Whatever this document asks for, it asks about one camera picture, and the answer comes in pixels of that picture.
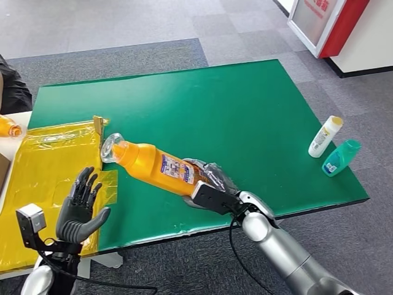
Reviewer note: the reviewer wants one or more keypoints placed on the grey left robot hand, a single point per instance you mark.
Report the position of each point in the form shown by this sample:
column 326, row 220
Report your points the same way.
column 75, row 220

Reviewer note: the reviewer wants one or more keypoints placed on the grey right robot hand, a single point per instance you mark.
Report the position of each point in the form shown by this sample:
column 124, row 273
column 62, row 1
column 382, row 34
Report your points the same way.
column 218, row 177

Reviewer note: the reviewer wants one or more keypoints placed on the orange bottle with clear cap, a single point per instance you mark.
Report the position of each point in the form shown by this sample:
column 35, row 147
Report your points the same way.
column 147, row 161

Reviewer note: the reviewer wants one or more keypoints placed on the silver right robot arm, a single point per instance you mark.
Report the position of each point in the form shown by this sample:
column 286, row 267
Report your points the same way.
column 276, row 244

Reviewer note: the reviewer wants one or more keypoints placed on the small orange bottle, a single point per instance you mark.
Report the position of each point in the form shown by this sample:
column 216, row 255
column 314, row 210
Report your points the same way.
column 7, row 127

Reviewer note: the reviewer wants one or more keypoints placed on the white bottle with yellow cap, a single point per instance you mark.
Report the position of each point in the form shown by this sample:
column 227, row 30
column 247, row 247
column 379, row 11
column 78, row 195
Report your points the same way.
column 322, row 140

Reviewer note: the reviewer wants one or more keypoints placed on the teal plastic bottle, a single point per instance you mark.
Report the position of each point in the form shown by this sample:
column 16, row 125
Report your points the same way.
column 340, row 158

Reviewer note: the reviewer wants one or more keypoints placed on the green table mat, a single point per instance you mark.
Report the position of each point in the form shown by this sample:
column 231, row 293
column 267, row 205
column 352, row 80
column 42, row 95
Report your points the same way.
column 230, row 114

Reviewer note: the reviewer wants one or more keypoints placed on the yellow plastic sheet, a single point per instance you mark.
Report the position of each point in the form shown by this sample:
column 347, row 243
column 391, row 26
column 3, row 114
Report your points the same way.
column 40, row 171

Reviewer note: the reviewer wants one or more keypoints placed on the brown cardboard box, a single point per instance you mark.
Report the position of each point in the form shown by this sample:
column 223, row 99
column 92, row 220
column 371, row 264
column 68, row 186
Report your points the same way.
column 4, row 171

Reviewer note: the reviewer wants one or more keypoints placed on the person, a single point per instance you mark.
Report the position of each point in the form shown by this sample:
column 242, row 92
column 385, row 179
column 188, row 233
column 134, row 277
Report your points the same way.
column 13, row 89

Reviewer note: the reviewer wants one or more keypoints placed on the red and white sign stand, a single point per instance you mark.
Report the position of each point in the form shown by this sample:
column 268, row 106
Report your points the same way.
column 336, row 28

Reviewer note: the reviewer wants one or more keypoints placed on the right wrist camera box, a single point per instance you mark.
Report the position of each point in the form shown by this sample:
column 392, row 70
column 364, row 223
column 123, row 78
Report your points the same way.
column 212, row 197

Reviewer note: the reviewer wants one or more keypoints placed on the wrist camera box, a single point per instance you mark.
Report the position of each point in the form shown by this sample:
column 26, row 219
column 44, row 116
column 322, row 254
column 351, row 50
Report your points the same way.
column 30, row 218
column 212, row 197

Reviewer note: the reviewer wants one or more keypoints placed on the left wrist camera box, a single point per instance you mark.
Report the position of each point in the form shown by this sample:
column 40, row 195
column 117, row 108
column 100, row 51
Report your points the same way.
column 30, row 218

